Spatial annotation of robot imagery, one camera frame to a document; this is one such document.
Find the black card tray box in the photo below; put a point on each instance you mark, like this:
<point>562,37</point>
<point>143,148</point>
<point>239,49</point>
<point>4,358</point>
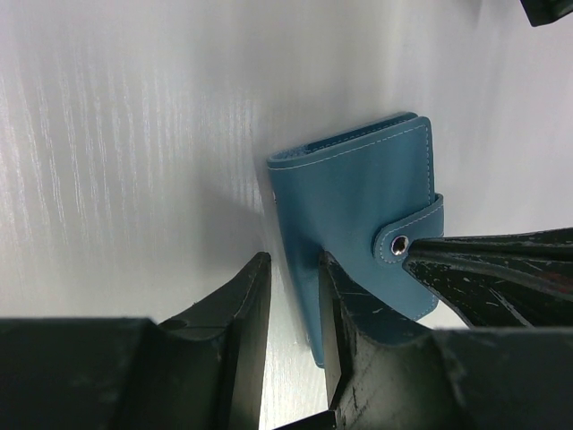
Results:
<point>545,12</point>

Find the blue leather card holder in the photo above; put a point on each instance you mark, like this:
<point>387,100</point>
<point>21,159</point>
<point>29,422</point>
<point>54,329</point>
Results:
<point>364,196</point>

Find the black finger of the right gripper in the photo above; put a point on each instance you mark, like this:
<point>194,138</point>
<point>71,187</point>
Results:
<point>522,280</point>

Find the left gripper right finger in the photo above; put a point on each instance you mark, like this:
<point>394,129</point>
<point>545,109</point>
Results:
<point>384,371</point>

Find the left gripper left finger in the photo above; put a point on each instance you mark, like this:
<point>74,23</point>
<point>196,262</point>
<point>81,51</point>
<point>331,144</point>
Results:
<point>200,369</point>

